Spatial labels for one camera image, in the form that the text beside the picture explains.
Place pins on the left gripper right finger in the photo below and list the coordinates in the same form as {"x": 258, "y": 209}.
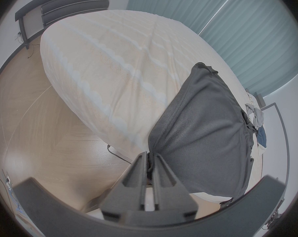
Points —
{"x": 176, "y": 201}

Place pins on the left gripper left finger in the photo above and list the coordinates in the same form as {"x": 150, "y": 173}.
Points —
{"x": 121, "y": 201}

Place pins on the black T-shirt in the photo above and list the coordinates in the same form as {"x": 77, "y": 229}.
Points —
{"x": 208, "y": 132}

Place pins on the pile of clothes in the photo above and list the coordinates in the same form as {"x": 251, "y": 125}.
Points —
{"x": 261, "y": 136}

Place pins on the bed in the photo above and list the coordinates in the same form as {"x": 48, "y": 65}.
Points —
{"x": 102, "y": 70}

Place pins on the white printed pillow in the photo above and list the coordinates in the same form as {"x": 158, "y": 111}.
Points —
{"x": 250, "y": 95}

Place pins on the grey bedside table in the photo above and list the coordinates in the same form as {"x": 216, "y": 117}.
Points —
{"x": 259, "y": 99}

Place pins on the blue-green curtain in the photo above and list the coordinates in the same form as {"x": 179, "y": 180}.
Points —
{"x": 176, "y": 4}
{"x": 257, "y": 46}

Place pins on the black chest of drawers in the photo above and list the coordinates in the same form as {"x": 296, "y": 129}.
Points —
{"x": 75, "y": 9}

